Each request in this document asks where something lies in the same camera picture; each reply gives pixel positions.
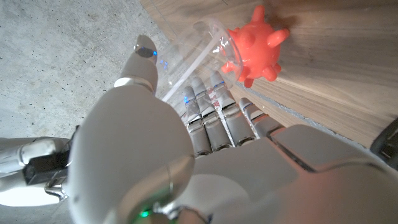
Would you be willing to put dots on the orange spiky stress ball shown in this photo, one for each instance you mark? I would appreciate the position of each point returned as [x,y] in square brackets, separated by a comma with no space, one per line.
[259,51]

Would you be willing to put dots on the clear plastic dispenser bottle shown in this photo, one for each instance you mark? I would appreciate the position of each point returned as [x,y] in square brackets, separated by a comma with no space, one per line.
[192,53]

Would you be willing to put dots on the black ribbed card holder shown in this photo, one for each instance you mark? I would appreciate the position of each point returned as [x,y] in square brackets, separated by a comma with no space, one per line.
[387,146]

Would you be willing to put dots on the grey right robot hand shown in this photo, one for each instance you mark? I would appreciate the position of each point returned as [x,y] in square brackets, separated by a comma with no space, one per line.
[37,147]

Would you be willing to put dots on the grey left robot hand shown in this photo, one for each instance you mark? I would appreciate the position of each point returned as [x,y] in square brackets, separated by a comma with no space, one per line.
[233,174]

